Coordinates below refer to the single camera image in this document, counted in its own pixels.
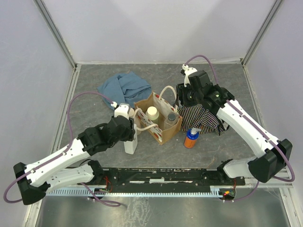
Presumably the white bottle with grey cap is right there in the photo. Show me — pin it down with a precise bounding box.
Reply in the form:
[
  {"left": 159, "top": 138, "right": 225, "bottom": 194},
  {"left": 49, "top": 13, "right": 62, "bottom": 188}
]
[{"left": 124, "top": 118, "right": 138, "bottom": 155}]

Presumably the white bottle with cream cap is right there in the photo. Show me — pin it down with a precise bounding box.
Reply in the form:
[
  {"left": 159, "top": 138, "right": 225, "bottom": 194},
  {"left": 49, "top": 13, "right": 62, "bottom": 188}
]
[{"left": 146, "top": 106, "right": 160, "bottom": 124}]

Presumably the orange bottle with blue cap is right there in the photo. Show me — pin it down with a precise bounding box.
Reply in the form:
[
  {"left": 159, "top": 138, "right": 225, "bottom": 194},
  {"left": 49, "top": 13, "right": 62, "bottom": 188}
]
[{"left": 184, "top": 128, "right": 201, "bottom": 148}]

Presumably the beige pump lotion bottle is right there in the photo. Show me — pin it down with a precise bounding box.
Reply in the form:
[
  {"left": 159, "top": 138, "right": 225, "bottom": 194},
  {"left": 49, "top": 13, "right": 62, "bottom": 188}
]
[{"left": 128, "top": 108, "right": 141, "bottom": 135}]

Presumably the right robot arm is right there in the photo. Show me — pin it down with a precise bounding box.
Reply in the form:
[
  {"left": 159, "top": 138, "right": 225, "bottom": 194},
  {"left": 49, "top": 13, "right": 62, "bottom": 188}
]
[{"left": 176, "top": 66, "right": 293, "bottom": 185}]

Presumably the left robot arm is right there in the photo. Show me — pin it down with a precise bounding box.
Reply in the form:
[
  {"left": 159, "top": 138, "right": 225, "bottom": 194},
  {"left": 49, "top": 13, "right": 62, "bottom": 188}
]
[{"left": 13, "top": 116, "right": 135, "bottom": 205}]

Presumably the watermelon print canvas bag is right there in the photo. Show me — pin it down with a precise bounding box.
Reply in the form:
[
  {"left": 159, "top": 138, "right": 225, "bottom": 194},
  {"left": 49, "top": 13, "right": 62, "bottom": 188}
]
[{"left": 134, "top": 86, "right": 182, "bottom": 145}]

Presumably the black white striped cloth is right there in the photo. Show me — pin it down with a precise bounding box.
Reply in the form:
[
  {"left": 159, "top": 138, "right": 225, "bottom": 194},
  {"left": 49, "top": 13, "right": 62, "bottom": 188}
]
[{"left": 177, "top": 104, "right": 230, "bottom": 136}]

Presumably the clear bottle with grey cap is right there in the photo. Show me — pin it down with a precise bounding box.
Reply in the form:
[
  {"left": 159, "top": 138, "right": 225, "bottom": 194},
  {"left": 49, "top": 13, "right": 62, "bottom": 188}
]
[{"left": 164, "top": 112, "right": 179, "bottom": 130}]

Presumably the blue denim cloth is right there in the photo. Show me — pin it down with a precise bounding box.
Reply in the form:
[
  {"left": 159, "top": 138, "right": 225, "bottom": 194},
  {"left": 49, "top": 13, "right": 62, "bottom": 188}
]
[{"left": 97, "top": 71, "right": 152, "bottom": 108}]

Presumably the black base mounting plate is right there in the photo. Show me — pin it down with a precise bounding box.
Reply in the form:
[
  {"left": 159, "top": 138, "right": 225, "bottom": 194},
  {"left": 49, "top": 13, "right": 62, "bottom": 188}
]
[{"left": 77, "top": 166, "right": 246, "bottom": 192}]

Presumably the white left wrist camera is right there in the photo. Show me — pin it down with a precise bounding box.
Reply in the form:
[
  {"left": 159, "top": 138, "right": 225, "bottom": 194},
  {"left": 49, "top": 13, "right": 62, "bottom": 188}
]
[{"left": 111, "top": 102, "right": 130, "bottom": 119}]

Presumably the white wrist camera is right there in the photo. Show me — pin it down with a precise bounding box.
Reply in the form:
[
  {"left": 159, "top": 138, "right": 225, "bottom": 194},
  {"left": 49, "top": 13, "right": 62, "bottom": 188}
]
[
  {"left": 180, "top": 64, "right": 197, "bottom": 87},
  {"left": 111, "top": 102, "right": 130, "bottom": 119}
]

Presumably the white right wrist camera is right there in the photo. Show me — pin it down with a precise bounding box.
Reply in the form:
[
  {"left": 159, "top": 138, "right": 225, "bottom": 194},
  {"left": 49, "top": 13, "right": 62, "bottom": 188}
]
[{"left": 180, "top": 64, "right": 197, "bottom": 87}]

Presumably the light blue cable duct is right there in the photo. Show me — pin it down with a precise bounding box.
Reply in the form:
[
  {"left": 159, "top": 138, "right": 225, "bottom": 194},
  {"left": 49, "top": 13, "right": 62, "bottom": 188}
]
[{"left": 46, "top": 183, "right": 227, "bottom": 198}]

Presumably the aluminium frame rail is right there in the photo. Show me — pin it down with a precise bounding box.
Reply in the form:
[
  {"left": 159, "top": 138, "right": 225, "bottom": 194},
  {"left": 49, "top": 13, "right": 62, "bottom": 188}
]
[{"left": 243, "top": 170, "right": 294, "bottom": 189}]

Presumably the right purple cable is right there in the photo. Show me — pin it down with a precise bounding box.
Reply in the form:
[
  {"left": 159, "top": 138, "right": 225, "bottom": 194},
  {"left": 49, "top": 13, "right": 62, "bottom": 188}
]
[{"left": 184, "top": 54, "right": 295, "bottom": 203}]

